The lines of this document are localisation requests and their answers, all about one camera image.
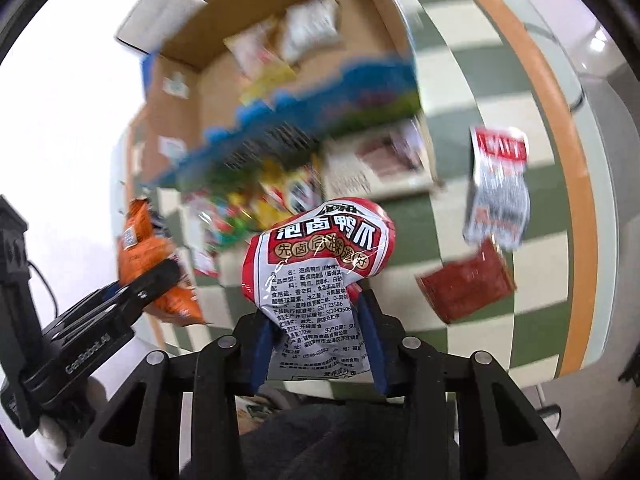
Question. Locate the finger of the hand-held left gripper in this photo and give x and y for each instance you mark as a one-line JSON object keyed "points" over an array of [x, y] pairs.
{"points": [[150, 285]]}

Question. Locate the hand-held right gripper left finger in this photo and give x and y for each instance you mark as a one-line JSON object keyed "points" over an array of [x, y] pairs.
{"points": [[264, 355]]}

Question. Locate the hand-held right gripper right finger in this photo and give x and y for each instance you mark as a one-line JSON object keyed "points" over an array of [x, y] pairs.
{"points": [[374, 350]]}

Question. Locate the orange snack packet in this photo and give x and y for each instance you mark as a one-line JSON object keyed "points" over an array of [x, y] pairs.
{"points": [[142, 250]]}

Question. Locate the red-edged white snack packet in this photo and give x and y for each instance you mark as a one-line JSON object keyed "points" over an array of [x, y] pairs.
{"points": [[310, 270]]}

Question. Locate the silver packet with red label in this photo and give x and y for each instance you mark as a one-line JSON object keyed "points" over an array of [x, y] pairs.
{"points": [[495, 195]]}

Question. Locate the cardboard box with blue print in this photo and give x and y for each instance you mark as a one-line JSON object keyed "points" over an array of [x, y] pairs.
{"points": [[220, 90]]}

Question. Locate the dark red flat snack packet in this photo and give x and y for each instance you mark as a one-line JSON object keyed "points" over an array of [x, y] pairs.
{"points": [[465, 285]]}

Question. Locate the pile of colourful snack packets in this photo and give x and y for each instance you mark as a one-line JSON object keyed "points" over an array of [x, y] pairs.
{"points": [[250, 210]]}

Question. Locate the beige packet with red label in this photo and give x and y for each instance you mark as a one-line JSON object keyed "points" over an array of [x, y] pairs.
{"points": [[370, 160]]}

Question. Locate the flat yellow green packet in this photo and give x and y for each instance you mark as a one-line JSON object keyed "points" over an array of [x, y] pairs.
{"points": [[270, 85]]}

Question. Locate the green white checkered tablecloth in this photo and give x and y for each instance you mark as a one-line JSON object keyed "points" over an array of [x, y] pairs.
{"points": [[450, 110]]}

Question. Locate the red white crayfish print packet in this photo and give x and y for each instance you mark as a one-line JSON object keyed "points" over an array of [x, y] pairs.
{"points": [[255, 47]]}

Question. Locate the white rectangular case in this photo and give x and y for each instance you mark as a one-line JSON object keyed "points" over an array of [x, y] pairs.
{"points": [[160, 10]]}

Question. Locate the snack packets inside box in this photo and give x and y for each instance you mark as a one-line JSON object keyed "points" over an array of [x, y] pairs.
{"points": [[310, 27]]}

